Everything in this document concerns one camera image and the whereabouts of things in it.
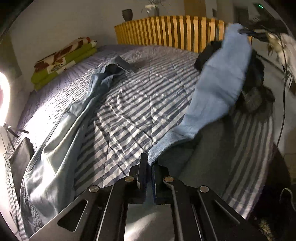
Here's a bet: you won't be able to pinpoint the green patterned folded blanket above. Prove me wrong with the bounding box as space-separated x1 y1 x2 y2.
31 37 97 91

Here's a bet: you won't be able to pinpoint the blue striped bed quilt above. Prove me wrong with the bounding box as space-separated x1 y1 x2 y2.
6 44 275 240

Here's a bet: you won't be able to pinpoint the wooden slatted headboard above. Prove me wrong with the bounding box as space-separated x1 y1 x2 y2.
114 15 253 54

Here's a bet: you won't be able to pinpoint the vase with white flowers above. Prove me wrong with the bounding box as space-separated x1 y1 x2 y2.
144 0 166 17

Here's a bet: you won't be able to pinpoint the gloved right hand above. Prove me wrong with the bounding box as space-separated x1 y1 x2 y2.
266 33 295 75

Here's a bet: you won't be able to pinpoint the dark ceramic vase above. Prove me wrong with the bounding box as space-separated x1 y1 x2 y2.
122 9 133 22

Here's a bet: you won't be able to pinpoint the black power cable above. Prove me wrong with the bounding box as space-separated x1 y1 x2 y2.
276 32 290 149

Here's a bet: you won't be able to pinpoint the light blue denim jeans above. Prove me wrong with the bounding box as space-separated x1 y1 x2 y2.
19 56 135 237

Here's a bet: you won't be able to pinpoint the black folded garment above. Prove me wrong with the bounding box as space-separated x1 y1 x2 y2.
10 137 35 201

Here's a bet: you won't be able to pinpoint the dark fuzzy sleeve forearm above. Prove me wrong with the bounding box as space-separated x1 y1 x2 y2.
194 41 275 113

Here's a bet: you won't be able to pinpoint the light blue knit sweater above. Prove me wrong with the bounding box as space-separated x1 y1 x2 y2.
147 23 252 165

